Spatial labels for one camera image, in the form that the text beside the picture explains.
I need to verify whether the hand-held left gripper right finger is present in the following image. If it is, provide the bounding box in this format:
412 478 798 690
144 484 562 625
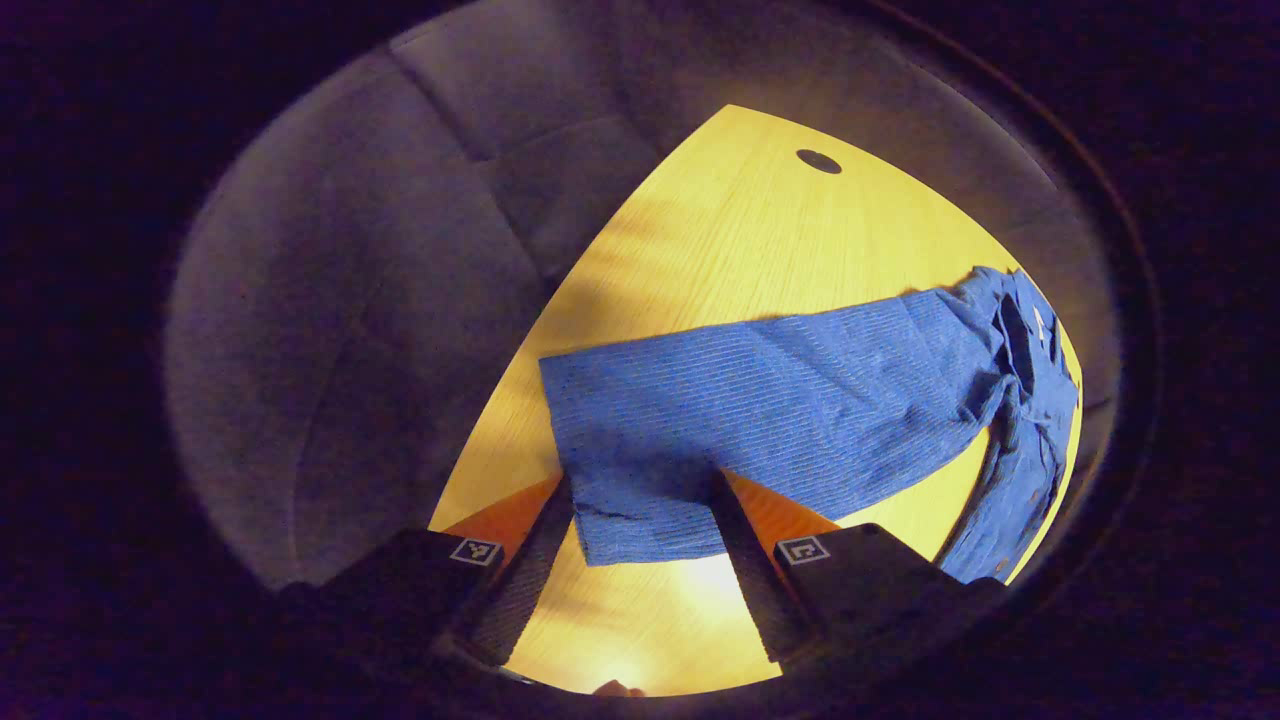
708 468 1006 673

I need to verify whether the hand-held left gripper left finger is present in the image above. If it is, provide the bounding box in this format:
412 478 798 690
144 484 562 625
275 470 576 669

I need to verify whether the blue corduroy button shirt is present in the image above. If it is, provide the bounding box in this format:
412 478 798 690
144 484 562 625
538 265 1083 586

